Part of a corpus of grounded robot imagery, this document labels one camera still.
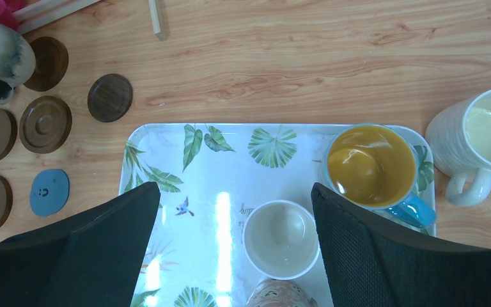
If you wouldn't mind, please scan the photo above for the beige ceramic mug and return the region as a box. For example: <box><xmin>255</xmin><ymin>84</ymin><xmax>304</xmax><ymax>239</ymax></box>
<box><xmin>0</xmin><ymin>24</ymin><xmax>36</xmax><ymax>89</ymax></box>

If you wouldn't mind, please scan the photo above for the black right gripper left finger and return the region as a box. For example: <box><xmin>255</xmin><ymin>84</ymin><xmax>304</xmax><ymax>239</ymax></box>
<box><xmin>0</xmin><ymin>182</ymin><xmax>160</xmax><ymax>306</ymax></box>

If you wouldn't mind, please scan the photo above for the pink ceramic mug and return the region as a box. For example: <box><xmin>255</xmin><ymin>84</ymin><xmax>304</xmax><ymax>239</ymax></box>
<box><xmin>246</xmin><ymin>278</ymin><xmax>318</xmax><ymax>307</ymax></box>

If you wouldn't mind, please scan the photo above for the pale yellow mug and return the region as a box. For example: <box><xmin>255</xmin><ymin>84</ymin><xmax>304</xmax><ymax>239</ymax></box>
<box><xmin>242</xmin><ymin>200</ymin><xmax>320</xmax><ymax>280</ymax></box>

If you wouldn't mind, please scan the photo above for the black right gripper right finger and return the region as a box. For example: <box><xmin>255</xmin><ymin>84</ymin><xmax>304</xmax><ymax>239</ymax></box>
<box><xmin>311</xmin><ymin>183</ymin><xmax>491</xmax><ymax>306</ymax></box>

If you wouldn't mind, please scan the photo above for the blue mug yellow inside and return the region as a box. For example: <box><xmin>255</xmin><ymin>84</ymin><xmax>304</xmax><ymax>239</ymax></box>
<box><xmin>320</xmin><ymin>123</ymin><xmax>437</xmax><ymax>228</ymax></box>

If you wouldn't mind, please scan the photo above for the blue coaster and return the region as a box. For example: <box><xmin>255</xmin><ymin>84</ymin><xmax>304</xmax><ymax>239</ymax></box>
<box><xmin>29</xmin><ymin>169</ymin><xmax>70</xmax><ymax>217</ymax></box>

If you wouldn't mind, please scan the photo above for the dark wooden coaster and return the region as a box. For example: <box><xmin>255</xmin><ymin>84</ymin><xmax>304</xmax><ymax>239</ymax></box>
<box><xmin>87</xmin><ymin>74</ymin><xmax>133</xmax><ymax>123</ymax></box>
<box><xmin>19</xmin><ymin>95</ymin><xmax>72</xmax><ymax>154</ymax></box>

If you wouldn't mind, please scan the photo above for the cream white mug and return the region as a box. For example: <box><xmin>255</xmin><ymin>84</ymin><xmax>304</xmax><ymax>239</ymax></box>
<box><xmin>425</xmin><ymin>90</ymin><xmax>491</xmax><ymax>207</ymax></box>

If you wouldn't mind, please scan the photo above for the ringed brown coaster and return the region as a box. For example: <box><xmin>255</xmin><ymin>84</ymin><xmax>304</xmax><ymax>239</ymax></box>
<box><xmin>24</xmin><ymin>36</ymin><xmax>69</xmax><ymax>92</ymax></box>

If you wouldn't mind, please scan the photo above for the floral white serving tray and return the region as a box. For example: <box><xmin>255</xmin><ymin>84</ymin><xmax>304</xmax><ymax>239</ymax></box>
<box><xmin>118</xmin><ymin>123</ymin><xmax>437</xmax><ymax>307</ymax></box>

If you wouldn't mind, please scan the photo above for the wooden drying rack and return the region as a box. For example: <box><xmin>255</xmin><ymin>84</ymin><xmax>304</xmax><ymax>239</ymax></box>
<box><xmin>13</xmin><ymin>0</ymin><xmax>168</xmax><ymax>41</ymax></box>

